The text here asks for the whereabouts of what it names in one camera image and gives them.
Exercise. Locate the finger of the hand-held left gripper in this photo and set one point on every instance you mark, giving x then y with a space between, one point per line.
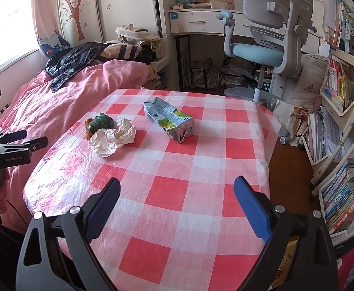
39 144
15 135

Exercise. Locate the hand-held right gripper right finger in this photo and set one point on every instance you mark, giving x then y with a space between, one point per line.
252 209

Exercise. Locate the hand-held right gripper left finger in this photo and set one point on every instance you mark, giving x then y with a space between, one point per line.
104 209

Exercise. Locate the pink duvet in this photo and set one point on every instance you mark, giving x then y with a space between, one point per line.
58 106

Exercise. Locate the green crumpled wrapper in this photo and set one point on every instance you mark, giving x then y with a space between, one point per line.
102 121

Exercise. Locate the large cream crumpled paper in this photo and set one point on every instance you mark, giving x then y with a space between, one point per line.
116 138

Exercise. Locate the red checkered tablecloth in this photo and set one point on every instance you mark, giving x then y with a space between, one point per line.
177 188

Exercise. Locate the black puffer jacket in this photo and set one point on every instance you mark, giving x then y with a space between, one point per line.
71 60

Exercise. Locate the stack of colourful books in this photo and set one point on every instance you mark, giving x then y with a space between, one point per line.
343 200

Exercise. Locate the pile of papers and booklets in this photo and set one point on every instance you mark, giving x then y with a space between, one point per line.
319 139

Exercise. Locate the window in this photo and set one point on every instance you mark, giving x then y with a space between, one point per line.
10 27

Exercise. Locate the crushed milk carton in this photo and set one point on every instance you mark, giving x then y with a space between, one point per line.
171 119

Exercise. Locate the pink printed curtain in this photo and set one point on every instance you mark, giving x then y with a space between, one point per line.
45 15

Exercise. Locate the striped beige cloth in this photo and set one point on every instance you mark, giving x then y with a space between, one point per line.
125 51

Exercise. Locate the bag of stacked papers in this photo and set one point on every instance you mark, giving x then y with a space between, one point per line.
237 77

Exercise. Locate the white paper shopping bag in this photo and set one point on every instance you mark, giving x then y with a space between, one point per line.
308 88

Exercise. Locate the white bookshelf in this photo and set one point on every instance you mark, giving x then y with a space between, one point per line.
346 109

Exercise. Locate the clear checkered storage bag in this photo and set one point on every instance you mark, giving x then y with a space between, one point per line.
199 75

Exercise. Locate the beige canvas bag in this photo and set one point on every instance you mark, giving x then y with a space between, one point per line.
137 35

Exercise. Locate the row of upright books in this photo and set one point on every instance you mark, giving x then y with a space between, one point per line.
337 81

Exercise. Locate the white wardrobe with tree decal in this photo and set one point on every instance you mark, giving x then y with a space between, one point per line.
119 3

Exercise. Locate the white desk drawer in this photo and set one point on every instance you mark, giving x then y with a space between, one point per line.
195 22

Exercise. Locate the white desk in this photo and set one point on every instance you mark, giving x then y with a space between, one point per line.
195 18

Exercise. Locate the grey and blue desk chair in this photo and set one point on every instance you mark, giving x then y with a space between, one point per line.
265 9

